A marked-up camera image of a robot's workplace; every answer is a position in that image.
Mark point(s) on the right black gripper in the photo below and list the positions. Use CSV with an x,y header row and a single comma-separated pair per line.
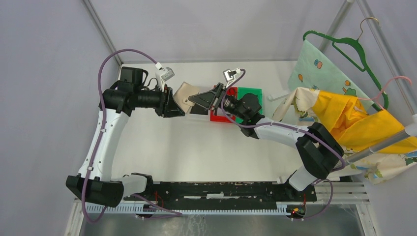
x,y
210,100

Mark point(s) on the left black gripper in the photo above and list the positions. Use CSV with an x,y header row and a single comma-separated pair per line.
x,y
168,108

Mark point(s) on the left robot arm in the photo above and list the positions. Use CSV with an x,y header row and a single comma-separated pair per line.
x,y
94,183

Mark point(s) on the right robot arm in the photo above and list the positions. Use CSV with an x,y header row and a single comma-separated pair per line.
x,y
318,150

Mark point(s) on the black VIP cards stack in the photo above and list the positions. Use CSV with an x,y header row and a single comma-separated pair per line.
x,y
198,110

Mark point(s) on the white plastic bin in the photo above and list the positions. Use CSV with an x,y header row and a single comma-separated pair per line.
x,y
198,117

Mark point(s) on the red plastic bin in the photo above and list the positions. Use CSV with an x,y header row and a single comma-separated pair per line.
x,y
218,115

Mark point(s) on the green plastic bin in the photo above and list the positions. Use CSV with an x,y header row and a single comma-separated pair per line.
x,y
251,92

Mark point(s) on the cream cartoon print cloth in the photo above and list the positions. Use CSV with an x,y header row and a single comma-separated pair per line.
x,y
378,167

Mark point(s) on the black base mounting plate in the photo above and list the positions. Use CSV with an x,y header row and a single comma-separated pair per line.
x,y
219,204

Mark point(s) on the light green cartoon cloth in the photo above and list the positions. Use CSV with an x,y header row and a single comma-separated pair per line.
x,y
314,70

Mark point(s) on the yellow cloth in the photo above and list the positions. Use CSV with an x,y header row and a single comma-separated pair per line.
x,y
344,117

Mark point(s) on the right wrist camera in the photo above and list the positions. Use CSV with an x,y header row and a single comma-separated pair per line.
x,y
231,75

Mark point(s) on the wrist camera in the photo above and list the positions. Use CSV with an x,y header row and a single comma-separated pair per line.
x,y
231,75
163,74

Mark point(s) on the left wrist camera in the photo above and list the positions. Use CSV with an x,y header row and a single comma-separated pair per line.
x,y
163,74

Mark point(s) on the aluminium rail frame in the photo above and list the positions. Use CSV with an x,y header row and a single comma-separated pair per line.
x,y
342,192

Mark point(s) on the metal clothes rail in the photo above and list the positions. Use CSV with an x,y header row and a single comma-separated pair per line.
x,y
409,131

